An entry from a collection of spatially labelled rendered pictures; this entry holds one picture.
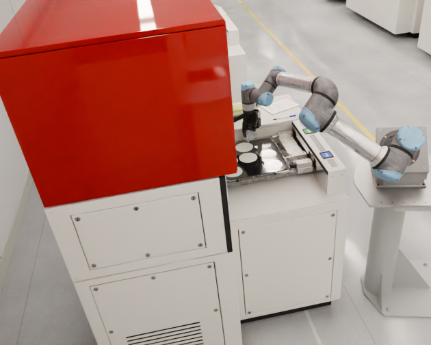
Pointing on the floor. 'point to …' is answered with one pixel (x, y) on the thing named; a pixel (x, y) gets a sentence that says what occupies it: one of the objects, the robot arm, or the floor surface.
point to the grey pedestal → (399, 273)
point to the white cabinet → (289, 260)
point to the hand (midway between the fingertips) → (247, 139)
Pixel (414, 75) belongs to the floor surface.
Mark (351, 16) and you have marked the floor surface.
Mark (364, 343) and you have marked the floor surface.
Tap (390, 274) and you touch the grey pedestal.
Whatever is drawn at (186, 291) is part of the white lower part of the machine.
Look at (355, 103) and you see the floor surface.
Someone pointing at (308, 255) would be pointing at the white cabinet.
